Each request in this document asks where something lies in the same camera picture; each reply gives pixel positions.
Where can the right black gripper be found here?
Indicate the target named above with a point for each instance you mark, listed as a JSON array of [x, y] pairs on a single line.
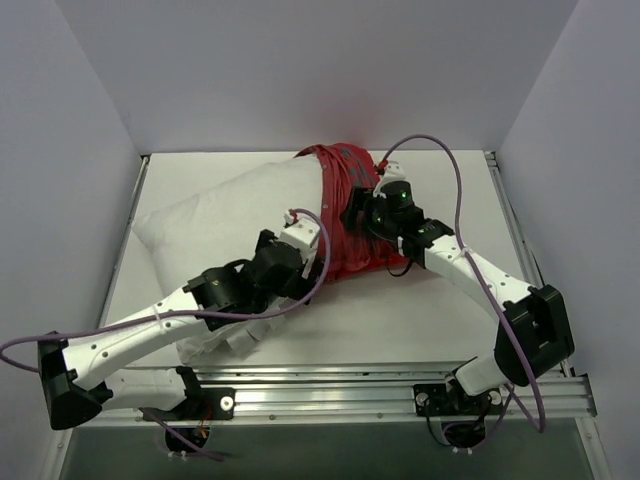
[[353, 209]]

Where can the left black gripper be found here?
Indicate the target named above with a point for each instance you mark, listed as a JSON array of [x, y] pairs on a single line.
[[310, 273]]

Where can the red printed pillowcase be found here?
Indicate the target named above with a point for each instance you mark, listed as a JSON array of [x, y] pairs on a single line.
[[347, 172]]

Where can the white pillow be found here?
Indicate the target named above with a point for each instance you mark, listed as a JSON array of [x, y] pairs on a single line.
[[222, 224]]

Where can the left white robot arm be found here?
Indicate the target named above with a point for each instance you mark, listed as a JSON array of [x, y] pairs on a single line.
[[84, 376]]

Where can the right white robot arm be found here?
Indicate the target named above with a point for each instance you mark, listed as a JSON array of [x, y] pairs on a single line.
[[533, 331]]

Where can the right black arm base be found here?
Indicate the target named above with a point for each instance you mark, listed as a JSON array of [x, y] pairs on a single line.
[[445, 400]]

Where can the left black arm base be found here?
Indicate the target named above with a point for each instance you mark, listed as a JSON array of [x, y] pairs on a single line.
[[199, 404]]

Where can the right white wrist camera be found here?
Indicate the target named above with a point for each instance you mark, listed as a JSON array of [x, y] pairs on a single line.
[[392, 172]]

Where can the aluminium mounting rail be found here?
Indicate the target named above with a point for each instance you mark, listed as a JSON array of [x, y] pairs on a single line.
[[295, 394]]

